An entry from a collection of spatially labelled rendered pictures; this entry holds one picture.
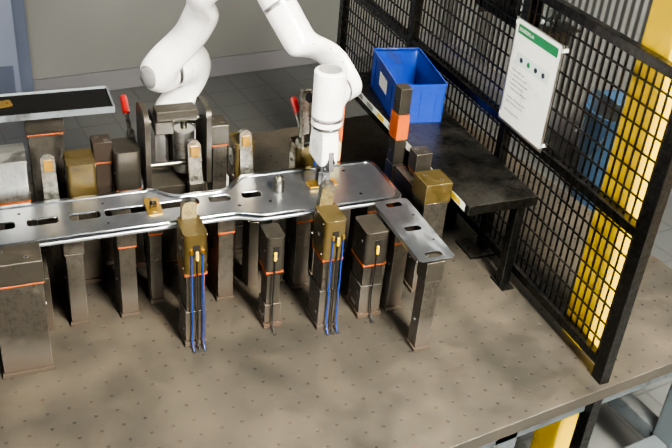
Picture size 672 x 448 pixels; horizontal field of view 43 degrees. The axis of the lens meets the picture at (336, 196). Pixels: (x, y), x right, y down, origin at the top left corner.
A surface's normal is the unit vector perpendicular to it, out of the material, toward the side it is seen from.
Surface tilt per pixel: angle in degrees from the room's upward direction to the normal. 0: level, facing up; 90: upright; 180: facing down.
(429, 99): 90
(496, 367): 0
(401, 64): 90
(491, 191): 0
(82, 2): 90
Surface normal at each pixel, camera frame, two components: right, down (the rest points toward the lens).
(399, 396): 0.07, -0.85
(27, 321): 0.37, 0.51
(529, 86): -0.93, 0.13
